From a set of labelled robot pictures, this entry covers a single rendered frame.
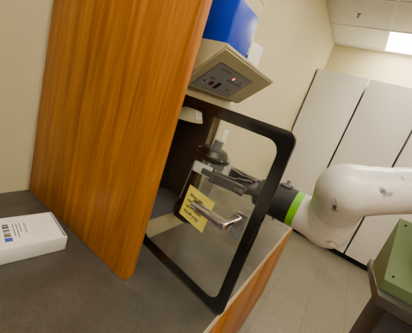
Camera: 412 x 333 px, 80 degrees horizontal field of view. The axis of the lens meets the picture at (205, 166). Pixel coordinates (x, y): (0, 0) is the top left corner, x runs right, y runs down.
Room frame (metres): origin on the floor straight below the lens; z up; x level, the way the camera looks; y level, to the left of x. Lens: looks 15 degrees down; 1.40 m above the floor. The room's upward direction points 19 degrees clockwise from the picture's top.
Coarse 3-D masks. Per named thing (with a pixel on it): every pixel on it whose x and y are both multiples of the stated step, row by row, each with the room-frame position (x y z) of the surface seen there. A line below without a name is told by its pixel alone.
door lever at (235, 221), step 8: (192, 200) 0.44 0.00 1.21; (192, 208) 0.43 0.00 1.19; (200, 208) 0.42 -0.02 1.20; (208, 208) 0.42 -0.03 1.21; (208, 216) 0.41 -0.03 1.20; (216, 216) 0.40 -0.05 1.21; (232, 216) 0.43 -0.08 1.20; (216, 224) 0.39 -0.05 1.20; (224, 224) 0.39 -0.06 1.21; (232, 224) 0.41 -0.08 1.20; (240, 224) 0.42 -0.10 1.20
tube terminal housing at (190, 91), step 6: (246, 0) 0.77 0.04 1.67; (252, 0) 0.79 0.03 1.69; (258, 0) 0.82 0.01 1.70; (252, 6) 0.80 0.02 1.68; (258, 6) 0.83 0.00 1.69; (258, 12) 0.84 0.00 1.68; (186, 90) 0.64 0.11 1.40; (192, 90) 0.66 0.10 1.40; (198, 90) 0.69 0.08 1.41; (198, 96) 0.69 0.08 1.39; (204, 96) 0.72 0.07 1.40; (210, 96) 0.74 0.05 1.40; (216, 96) 0.77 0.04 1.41; (210, 102) 0.75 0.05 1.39; (216, 102) 0.78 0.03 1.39; (222, 102) 0.81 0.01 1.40; (228, 102) 0.85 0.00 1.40; (228, 108) 0.86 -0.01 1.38
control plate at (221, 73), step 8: (224, 64) 0.58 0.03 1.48; (208, 72) 0.58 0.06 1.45; (216, 72) 0.60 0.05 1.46; (224, 72) 0.62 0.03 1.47; (232, 72) 0.63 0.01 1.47; (200, 80) 0.60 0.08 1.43; (208, 80) 0.62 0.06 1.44; (216, 80) 0.63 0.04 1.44; (224, 80) 0.65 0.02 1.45; (240, 80) 0.69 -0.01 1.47; (248, 80) 0.71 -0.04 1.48; (208, 88) 0.66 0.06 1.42; (216, 88) 0.68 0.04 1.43; (224, 88) 0.70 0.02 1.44; (232, 88) 0.72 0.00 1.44; (240, 88) 0.74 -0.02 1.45
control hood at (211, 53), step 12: (204, 48) 0.55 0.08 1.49; (216, 48) 0.54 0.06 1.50; (228, 48) 0.54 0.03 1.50; (204, 60) 0.55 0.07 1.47; (216, 60) 0.56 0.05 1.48; (228, 60) 0.58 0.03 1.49; (240, 60) 0.60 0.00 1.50; (192, 72) 0.56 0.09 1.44; (204, 72) 0.58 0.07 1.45; (240, 72) 0.65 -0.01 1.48; (252, 72) 0.68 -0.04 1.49; (192, 84) 0.61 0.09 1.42; (252, 84) 0.75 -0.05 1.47; (264, 84) 0.79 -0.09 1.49; (240, 96) 0.80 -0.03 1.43
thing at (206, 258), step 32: (192, 96) 0.55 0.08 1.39; (192, 128) 0.53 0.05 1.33; (224, 128) 0.48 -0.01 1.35; (256, 128) 0.45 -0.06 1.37; (192, 160) 0.52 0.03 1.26; (224, 160) 0.47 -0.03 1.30; (256, 160) 0.43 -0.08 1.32; (288, 160) 0.41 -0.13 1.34; (160, 192) 0.55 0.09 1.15; (224, 192) 0.46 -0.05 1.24; (256, 192) 0.42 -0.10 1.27; (160, 224) 0.54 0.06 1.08; (256, 224) 0.41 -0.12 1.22; (160, 256) 0.52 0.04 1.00; (192, 256) 0.47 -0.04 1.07; (224, 256) 0.43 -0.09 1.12; (192, 288) 0.45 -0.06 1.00; (224, 288) 0.41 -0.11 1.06
